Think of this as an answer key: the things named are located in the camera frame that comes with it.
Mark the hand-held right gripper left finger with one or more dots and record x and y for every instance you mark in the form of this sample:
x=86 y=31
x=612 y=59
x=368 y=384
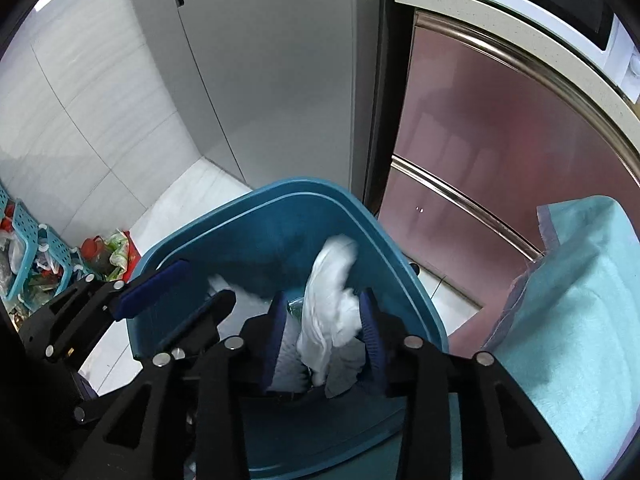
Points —
x=277 y=340

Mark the pink base cabinets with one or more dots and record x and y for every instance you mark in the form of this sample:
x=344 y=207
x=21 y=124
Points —
x=475 y=135

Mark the white cloth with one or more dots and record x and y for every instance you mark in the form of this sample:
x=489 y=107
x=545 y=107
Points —
x=327 y=300

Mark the turquoise basket rack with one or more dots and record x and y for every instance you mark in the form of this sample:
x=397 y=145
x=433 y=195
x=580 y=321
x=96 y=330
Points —
x=25 y=225

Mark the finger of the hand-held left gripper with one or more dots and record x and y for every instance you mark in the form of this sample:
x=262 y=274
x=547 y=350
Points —
x=150 y=290
x=210 y=310

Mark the grey refrigerator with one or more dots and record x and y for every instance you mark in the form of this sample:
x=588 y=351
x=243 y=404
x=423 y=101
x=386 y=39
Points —
x=275 y=60

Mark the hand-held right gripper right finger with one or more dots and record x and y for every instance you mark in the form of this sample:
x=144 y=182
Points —
x=372 y=335

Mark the teal and grey printed blanket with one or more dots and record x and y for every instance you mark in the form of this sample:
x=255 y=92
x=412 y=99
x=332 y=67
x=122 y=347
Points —
x=575 y=310

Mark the blue trash bin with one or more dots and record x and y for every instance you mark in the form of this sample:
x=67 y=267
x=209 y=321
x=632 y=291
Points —
x=280 y=220

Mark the green candy wrapper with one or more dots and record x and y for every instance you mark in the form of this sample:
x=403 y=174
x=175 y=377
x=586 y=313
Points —
x=296 y=308

